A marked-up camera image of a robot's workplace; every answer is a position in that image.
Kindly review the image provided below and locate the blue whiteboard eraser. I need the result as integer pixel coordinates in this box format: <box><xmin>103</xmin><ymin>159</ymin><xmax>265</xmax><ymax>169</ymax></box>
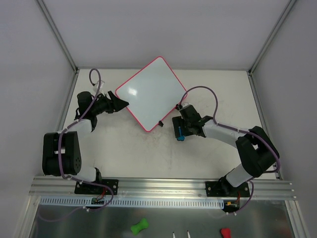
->
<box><xmin>176</xmin><ymin>126</ymin><xmax>185</xmax><ymax>141</ymax></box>

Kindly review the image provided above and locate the pink framed whiteboard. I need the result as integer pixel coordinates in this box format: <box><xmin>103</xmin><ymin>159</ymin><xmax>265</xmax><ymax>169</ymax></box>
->
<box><xmin>115</xmin><ymin>56</ymin><xmax>186</xmax><ymax>132</ymax></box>

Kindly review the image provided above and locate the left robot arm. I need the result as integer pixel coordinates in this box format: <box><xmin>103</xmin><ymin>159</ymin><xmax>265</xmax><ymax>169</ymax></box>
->
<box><xmin>42</xmin><ymin>91</ymin><xmax>129</xmax><ymax>193</ymax></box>

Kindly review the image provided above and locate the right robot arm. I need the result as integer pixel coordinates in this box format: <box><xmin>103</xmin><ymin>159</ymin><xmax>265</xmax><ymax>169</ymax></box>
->
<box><xmin>172</xmin><ymin>105</ymin><xmax>280</xmax><ymax>196</ymax></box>

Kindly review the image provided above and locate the black whiteboard clip front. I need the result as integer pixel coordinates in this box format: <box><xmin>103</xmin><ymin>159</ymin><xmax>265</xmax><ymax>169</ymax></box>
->
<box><xmin>158</xmin><ymin>120</ymin><xmax>164</xmax><ymax>127</ymax></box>

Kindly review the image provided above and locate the green bone-shaped eraser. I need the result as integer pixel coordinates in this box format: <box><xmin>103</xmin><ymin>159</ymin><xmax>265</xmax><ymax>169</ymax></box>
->
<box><xmin>130</xmin><ymin>218</ymin><xmax>149</xmax><ymax>236</ymax></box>

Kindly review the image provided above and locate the red bone-shaped eraser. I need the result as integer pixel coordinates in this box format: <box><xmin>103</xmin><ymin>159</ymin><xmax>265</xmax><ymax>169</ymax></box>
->
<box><xmin>220</xmin><ymin>228</ymin><xmax>231</xmax><ymax>238</ymax></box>

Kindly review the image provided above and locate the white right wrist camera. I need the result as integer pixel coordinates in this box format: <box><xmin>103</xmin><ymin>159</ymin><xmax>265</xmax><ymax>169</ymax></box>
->
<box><xmin>175</xmin><ymin>103</ymin><xmax>190</xmax><ymax>111</ymax></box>

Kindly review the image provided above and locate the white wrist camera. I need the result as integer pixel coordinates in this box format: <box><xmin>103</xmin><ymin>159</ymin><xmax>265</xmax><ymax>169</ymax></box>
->
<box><xmin>93</xmin><ymin>81</ymin><xmax>105</xmax><ymax>94</ymax></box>
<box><xmin>175</xmin><ymin>103</ymin><xmax>190</xmax><ymax>111</ymax></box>

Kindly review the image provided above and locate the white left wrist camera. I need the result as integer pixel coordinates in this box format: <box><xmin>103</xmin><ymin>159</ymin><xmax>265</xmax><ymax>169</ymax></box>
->
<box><xmin>93</xmin><ymin>81</ymin><xmax>105</xmax><ymax>94</ymax></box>

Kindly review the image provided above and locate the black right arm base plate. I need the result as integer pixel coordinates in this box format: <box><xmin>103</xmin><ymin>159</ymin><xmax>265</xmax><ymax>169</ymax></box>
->
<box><xmin>205</xmin><ymin>180</ymin><xmax>251</xmax><ymax>198</ymax></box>

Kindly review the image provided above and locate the right aluminium frame post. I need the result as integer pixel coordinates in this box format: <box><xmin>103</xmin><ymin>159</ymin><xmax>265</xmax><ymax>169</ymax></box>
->
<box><xmin>248</xmin><ymin>0</ymin><xmax>297</xmax><ymax>76</ymax></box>

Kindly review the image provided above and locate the aluminium frame post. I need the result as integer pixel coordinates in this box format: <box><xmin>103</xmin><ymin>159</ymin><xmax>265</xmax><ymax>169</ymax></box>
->
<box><xmin>248</xmin><ymin>0</ymin><xmax>297</xmax><ymax>76</ymax></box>
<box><xmin>35</xmin><ymin>0</ymin><xmax>78</xmax><ymax>73</ymax></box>

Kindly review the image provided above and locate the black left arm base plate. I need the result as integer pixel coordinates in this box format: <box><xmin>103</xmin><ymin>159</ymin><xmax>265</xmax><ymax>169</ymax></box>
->
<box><xmin>74</xmin><ymin>178</ymin><xmax>119</xmax><ymax>195</ymax></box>

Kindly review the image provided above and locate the left aluminium frame post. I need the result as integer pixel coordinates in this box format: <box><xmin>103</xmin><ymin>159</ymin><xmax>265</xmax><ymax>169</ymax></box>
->
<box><xmin>35</xmin><ymin>0</ymin><xmax>78</xmax><ymax>73</ymax></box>

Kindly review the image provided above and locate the white slotted cable duct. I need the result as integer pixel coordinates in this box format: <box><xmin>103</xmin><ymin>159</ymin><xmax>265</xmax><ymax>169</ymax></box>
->
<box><xmin>39</xmin><ymin>196</ymin><xmax>224</xmax><ymax>210</ymax></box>

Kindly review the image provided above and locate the aluminium mounting rail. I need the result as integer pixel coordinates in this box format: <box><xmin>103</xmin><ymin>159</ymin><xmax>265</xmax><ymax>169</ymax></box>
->
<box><xmin>28</xmin><ymin>176</ymin><xmax>298</xmax><ymax>200</ymax></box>

